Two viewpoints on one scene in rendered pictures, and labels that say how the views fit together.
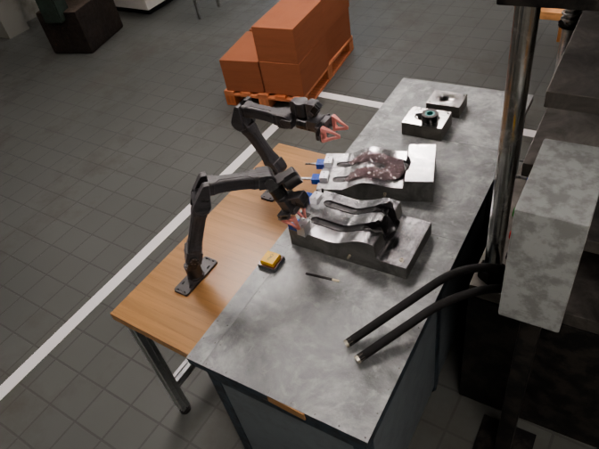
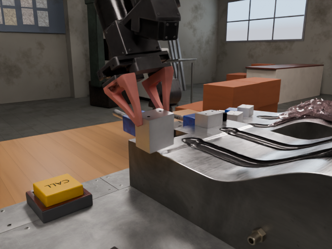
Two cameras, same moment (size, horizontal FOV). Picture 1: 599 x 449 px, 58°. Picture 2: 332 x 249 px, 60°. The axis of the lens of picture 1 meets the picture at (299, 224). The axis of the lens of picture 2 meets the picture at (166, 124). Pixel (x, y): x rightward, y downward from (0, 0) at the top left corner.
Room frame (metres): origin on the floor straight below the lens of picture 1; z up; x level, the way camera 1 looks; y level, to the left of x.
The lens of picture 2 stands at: (1.13, -0.11, 1.05)
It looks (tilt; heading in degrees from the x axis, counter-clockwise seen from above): 15 degrees down; 11
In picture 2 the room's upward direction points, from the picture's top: straight up
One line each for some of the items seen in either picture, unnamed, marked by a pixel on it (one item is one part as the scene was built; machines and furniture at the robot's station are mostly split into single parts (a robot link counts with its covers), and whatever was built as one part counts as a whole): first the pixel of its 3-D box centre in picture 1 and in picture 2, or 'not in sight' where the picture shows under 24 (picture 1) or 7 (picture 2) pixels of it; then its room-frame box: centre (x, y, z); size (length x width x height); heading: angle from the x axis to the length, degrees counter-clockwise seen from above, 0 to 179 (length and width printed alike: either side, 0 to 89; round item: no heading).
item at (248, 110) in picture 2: (318, 164); (229, 113); (2.02, -0.15, 0.85); 0.13 x 0.05 x 0.05; 69
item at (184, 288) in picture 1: (193, 270); not in sight; (1.53, 0.45, 0.84); 0.20 x 0.07 x 0.08; 140
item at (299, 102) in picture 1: (296, 111); not in sight; (1.88, -0.08, 1.24); 0.12 x 0.09 x 0.12; 50
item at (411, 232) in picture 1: (358, 226); (297, 175); (1.55, -0.23, 0.87); 0.50 x 0.26 x 0.14; 52
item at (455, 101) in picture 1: (447, 103); not in sight; (2.34, -0.86, 0.83); 0.17 x 0.13 x 0.06; 52
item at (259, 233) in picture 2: not in sight; (256, 237); (1.43, -0.16, 0.84); 0.02 x 0.01 x 0.02; 142
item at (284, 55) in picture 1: (286, 38); (228, 109); (4.55, -0.22, 0.35); 1.19 x 0.85 x 0.70; 142
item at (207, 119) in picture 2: (307, 197); (192, 120); (1.76, -0.05, 0.89); 0.13 x 0.05 x 0.05; 52
